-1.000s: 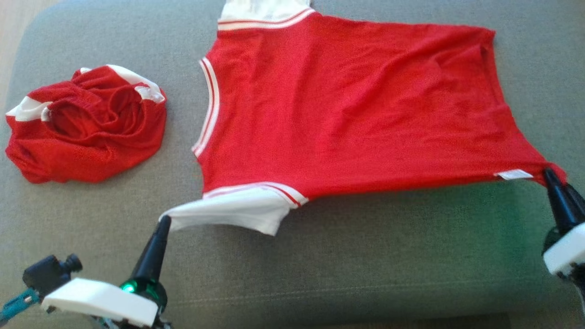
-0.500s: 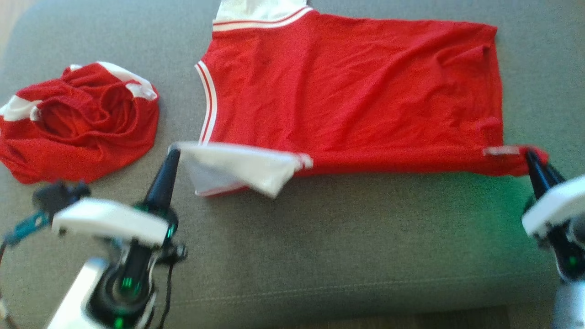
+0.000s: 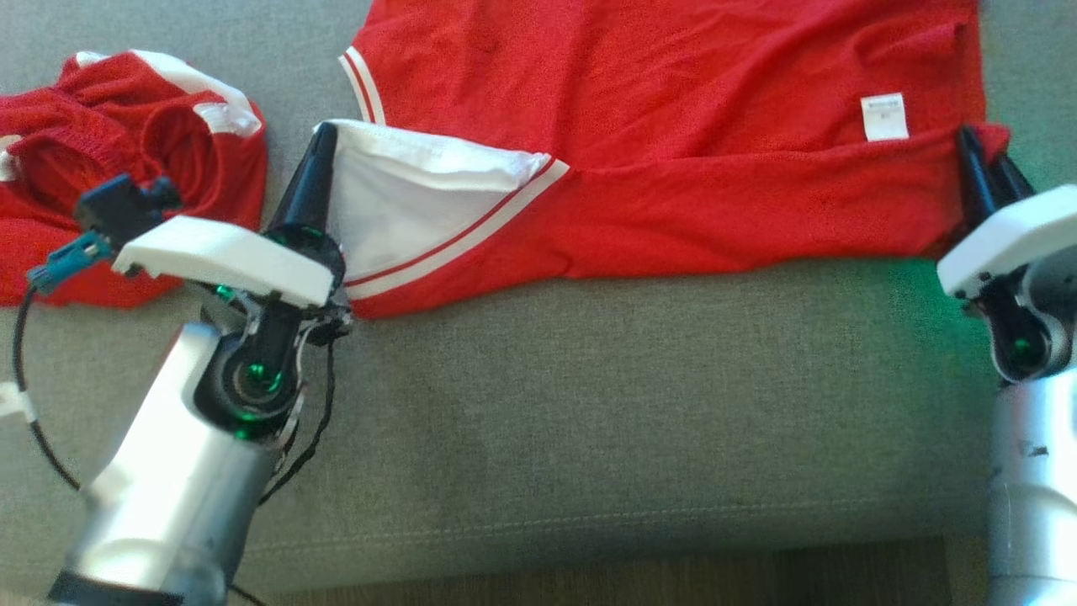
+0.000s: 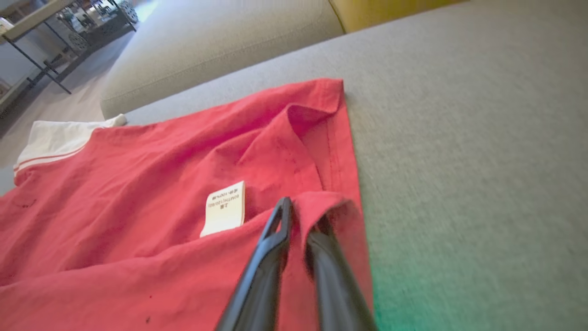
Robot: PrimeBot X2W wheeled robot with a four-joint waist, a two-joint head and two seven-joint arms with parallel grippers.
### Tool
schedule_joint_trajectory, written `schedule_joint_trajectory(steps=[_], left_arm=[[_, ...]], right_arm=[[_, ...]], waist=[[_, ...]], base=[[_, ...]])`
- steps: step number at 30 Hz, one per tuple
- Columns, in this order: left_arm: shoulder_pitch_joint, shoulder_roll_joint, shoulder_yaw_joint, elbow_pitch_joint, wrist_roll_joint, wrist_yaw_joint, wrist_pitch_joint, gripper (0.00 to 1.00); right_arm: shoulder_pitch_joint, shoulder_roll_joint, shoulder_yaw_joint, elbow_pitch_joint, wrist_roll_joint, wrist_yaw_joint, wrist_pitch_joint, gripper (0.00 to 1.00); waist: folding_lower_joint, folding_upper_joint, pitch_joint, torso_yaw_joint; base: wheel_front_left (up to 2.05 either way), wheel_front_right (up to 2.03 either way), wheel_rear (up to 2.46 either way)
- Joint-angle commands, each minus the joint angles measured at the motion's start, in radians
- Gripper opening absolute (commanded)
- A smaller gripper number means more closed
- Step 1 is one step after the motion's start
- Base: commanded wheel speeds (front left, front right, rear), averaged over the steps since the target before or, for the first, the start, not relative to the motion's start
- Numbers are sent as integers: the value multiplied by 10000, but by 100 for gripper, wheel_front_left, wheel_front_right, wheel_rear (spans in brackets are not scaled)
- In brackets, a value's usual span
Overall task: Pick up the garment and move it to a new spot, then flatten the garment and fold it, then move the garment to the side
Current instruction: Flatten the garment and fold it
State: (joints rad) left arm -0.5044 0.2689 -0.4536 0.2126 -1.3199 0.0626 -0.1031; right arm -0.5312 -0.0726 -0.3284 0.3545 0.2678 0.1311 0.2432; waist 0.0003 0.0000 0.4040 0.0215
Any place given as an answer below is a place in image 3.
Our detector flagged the grey sofa seat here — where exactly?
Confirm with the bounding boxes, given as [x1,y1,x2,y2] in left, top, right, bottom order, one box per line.
[0,0,1077,594]

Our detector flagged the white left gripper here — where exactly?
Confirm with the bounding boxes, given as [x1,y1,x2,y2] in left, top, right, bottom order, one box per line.
[112,122,353,338]

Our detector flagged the red Bulls basketball jersey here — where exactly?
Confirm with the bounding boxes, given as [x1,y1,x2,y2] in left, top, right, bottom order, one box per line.
[338,0,1011,321]

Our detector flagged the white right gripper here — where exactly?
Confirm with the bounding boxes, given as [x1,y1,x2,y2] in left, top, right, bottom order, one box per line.
[936,125,1077,308]

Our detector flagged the thin black left gripper cable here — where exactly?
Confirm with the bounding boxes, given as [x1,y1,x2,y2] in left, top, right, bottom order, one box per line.
[252,324,337,510]

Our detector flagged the red shorts with white bands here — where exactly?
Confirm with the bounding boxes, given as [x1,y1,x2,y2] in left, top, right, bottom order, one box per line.
[0,49,268,308]

